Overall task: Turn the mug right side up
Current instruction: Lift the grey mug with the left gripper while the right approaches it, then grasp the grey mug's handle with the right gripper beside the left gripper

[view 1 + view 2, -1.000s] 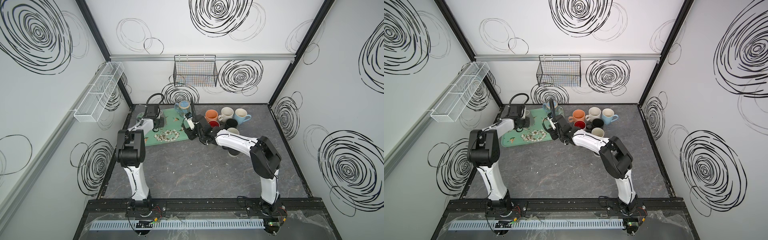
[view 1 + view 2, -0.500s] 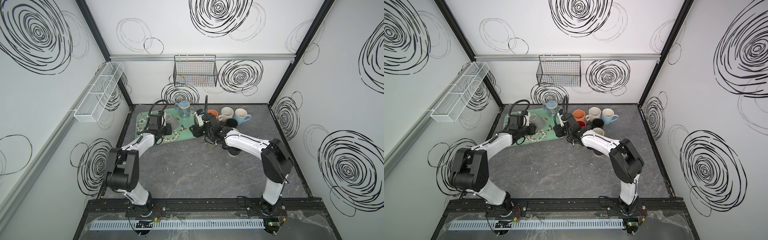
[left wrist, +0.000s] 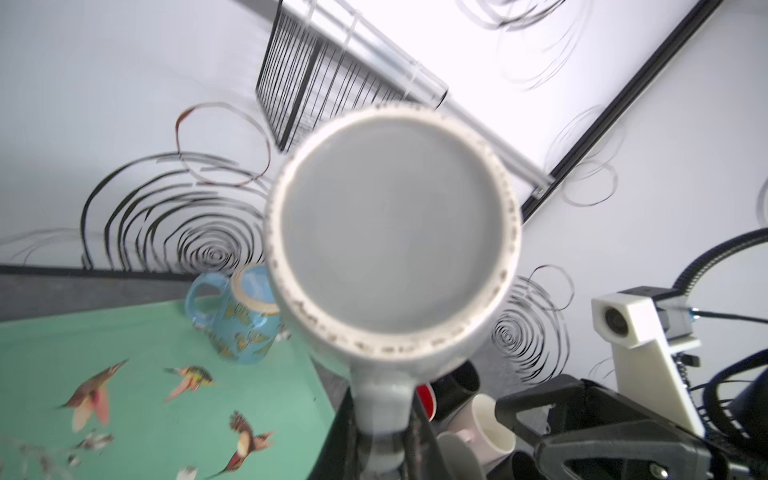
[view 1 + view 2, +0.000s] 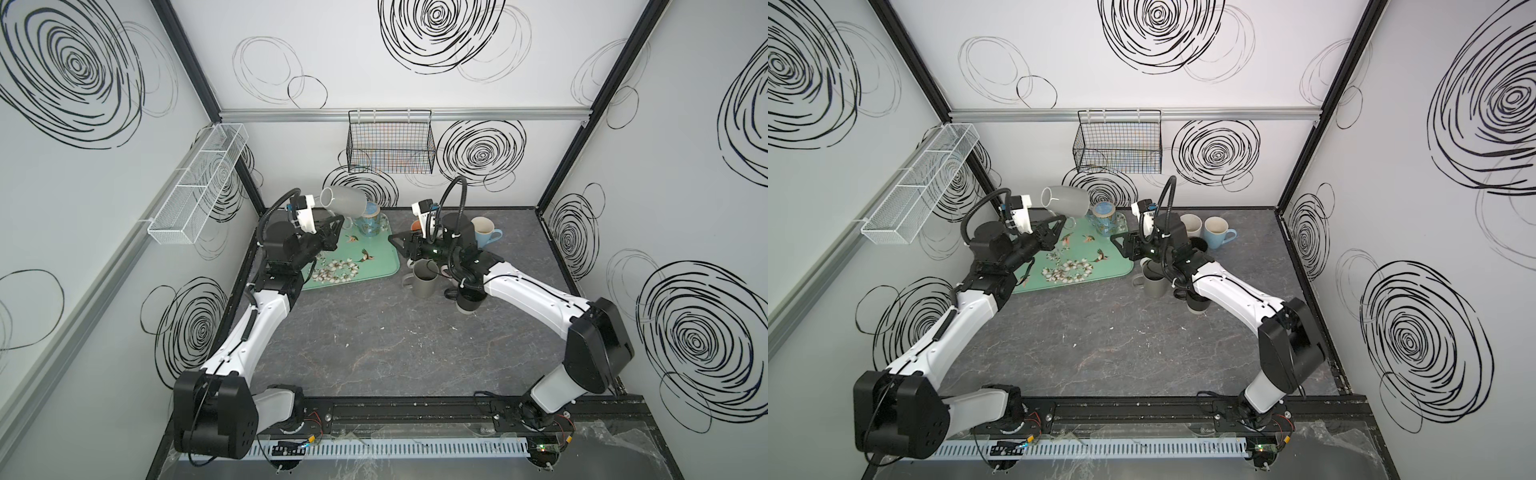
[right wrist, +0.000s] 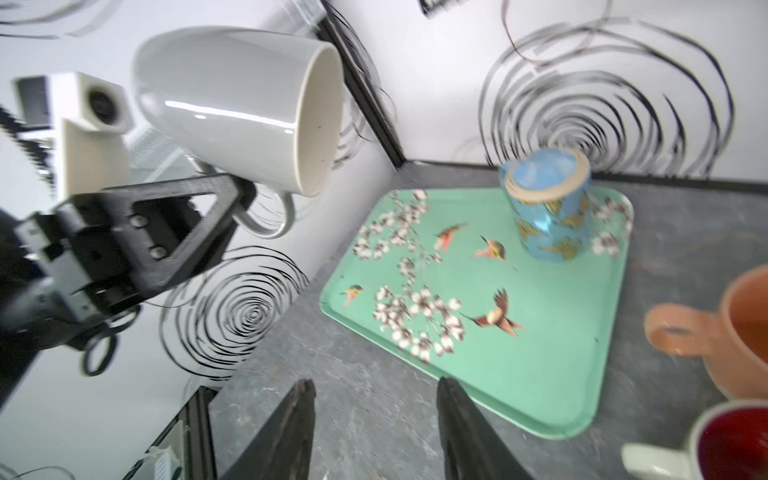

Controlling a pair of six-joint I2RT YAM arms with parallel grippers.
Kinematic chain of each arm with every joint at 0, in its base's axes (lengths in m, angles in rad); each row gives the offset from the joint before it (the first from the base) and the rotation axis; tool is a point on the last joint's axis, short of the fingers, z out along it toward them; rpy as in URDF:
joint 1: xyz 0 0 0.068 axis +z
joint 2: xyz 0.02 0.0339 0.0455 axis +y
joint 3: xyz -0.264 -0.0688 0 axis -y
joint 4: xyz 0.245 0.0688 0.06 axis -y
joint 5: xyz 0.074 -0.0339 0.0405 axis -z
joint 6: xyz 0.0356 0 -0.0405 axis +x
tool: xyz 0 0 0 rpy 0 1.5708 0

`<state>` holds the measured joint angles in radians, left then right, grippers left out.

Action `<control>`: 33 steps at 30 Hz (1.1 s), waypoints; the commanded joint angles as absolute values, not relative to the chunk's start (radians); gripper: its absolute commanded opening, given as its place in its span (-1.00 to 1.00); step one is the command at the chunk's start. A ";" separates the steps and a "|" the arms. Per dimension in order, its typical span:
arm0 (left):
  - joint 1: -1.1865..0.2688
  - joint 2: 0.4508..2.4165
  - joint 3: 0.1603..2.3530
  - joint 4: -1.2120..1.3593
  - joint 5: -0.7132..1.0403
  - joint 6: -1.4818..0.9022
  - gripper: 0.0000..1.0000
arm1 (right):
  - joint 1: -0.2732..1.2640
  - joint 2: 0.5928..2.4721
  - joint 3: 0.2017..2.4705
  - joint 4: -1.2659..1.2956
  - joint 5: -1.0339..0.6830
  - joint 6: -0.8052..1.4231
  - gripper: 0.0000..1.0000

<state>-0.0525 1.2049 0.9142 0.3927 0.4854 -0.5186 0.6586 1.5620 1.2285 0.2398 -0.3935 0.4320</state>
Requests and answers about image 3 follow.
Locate blue butterfly mug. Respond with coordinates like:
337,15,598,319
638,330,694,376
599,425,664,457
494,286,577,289
185,263,283,364

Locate grey mug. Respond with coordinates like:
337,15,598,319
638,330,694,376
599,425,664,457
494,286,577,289
437,432,486,480

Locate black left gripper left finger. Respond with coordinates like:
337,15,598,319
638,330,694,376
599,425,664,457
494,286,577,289
307,389,359,480

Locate aluminium wall rail back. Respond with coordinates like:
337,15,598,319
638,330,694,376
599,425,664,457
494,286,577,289
245,1,553,196

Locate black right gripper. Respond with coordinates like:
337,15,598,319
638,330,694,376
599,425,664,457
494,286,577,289
495,375,767,479

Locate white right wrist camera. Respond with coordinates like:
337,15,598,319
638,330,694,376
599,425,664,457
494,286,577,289
591,286,705,437

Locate grey tall cup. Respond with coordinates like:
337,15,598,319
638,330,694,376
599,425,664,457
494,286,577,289
263,102,522,479

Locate black wire basket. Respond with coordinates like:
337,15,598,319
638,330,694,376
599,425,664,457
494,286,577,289
255,2,411,153

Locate black mug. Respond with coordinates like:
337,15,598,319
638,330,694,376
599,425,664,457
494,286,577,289
430,360,480,421

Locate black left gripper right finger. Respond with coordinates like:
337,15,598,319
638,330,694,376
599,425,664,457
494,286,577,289
404,394,453,480

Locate pale pink mug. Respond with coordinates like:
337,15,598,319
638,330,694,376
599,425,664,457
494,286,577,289
446,393,517,468

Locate white mug red inside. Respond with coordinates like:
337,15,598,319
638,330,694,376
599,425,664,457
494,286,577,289
416,384,437,421

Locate mint green floral tray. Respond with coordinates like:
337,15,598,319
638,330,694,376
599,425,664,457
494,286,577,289
1,302,334,479

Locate black corner frame post right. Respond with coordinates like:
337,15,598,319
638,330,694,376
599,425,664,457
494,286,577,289
522,0,723,222

